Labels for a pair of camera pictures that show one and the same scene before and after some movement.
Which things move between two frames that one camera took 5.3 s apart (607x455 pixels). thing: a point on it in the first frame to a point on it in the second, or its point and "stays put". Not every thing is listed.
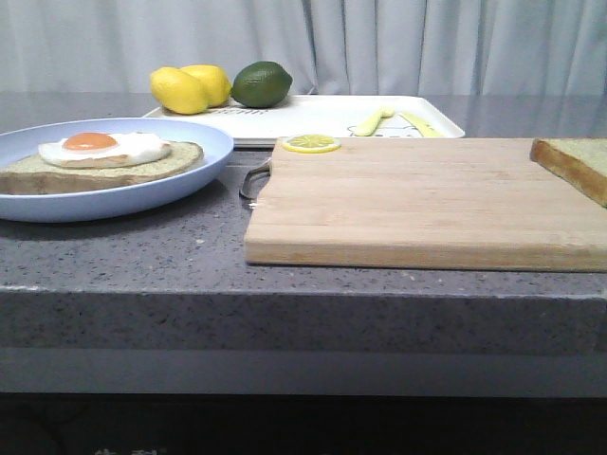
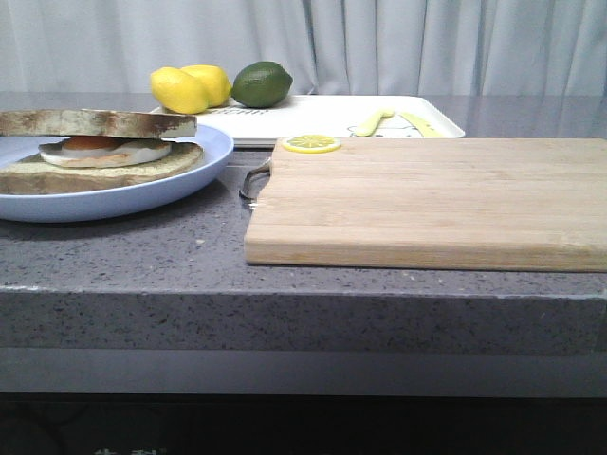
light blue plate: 21,142 stays put
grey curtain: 326,46 stays put
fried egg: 100,151 stays put
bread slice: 581,162 to 96,124
